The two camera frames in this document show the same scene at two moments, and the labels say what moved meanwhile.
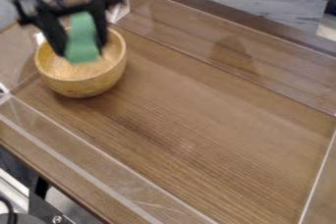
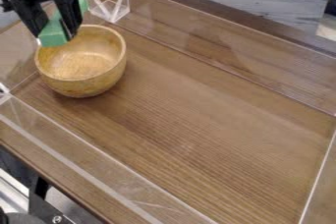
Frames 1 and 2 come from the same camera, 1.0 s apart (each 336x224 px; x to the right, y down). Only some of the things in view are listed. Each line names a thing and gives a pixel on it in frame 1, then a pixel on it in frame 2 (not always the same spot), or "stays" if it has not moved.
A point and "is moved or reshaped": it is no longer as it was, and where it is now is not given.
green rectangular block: x=83 y=45 is moved or reshaped
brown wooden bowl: x=83 y=80 stays
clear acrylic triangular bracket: x=121 y=9 stays
